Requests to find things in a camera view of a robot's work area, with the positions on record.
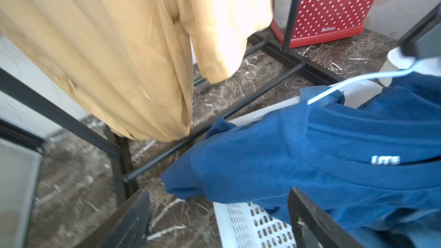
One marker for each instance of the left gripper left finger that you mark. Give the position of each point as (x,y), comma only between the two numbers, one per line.
(125,228)

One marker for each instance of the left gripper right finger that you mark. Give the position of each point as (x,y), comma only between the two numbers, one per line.
(314,228)

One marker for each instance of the dark blue t-shirt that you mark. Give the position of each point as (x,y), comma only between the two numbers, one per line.
(358,165)

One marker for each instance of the slate blue t-shirt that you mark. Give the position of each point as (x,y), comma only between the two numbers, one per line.
(403,228)

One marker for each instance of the light blue hanger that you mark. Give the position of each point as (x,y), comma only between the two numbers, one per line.
(369,76)

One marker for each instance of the tan yellow t-shirt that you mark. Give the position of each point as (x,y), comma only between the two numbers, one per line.
(131,51)

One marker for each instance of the black clothes rack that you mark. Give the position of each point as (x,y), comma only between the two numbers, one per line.
(206,120)

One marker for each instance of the white plastic basket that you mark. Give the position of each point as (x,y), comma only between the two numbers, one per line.
(247,225)

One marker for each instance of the white plastic bin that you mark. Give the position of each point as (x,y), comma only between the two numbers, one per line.
(397,61)

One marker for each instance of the red toaster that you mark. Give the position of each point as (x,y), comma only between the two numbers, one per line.
(320,21)

